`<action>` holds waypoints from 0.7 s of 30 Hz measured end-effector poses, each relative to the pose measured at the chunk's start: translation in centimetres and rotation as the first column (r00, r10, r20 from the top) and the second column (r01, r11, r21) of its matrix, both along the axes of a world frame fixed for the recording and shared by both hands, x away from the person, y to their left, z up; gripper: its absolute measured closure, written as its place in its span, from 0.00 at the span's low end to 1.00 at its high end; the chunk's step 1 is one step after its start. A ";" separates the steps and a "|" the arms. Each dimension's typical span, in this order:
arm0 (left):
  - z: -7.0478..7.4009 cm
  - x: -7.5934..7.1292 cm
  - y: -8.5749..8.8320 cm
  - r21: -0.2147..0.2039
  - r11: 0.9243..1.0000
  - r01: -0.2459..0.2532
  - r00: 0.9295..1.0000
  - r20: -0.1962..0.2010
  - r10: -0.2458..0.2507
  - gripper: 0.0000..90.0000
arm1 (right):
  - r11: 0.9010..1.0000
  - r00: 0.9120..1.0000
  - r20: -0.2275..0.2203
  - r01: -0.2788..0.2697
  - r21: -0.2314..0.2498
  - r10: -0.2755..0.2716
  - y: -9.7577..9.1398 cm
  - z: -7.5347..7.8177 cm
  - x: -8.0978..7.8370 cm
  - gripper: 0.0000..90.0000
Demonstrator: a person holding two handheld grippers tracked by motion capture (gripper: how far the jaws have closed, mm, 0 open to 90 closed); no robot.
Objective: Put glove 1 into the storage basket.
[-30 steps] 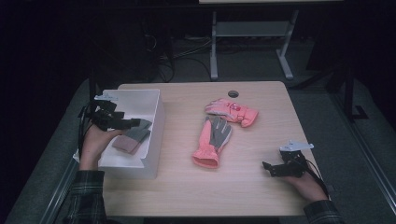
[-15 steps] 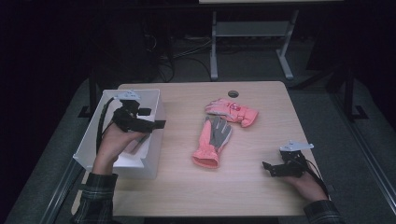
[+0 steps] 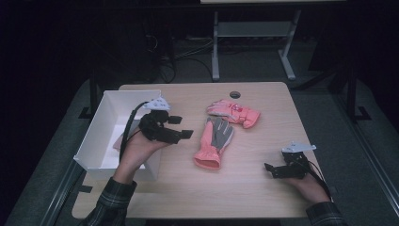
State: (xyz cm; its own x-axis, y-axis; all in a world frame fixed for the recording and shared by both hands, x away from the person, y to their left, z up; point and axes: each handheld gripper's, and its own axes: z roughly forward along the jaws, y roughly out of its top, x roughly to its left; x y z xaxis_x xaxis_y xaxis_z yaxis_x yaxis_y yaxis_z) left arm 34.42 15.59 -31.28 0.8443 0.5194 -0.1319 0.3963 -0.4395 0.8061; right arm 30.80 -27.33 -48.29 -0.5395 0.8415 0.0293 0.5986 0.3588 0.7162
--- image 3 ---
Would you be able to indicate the gray fingerless glove pink cuff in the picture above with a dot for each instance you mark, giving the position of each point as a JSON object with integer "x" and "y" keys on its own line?
{"x": 118, "y": 142}

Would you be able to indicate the person's left hand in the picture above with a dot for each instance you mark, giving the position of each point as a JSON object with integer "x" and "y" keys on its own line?
{"x": 138, "y": 157}

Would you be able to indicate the pink ski glove with print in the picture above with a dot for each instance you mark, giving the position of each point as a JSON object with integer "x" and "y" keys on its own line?
{"x": 232, "y": 113}

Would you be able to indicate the aluminium rail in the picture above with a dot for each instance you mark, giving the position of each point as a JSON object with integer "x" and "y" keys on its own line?
{"x": 370, "y": 157}
{"x": 61, "y": 194}

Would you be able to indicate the pink ski glove gray palm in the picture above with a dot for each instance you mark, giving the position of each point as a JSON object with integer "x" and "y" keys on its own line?
{"x": 207, "y": 149}

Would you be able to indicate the gray metal table frame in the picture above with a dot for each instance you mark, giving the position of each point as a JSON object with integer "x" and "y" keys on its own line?
{"x": 254, "y": 29}

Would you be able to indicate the white box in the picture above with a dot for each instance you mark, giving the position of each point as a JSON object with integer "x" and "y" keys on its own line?
{"x": 103, "y": 125}

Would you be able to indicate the black metal stand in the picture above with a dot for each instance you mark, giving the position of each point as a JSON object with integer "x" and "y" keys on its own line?
{"x": 351, "y": 94}
{"x": 92, "y": 94}

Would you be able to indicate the person's right hand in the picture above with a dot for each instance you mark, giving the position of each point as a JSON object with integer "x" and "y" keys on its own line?
{"x": 309, "y": 188}

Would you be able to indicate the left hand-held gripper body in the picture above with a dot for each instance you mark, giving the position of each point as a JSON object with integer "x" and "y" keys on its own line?
{"x": 156, "y": 128}

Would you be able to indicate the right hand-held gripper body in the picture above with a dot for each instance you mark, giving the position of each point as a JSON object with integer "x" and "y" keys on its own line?
{"x": 295, "y": 166}

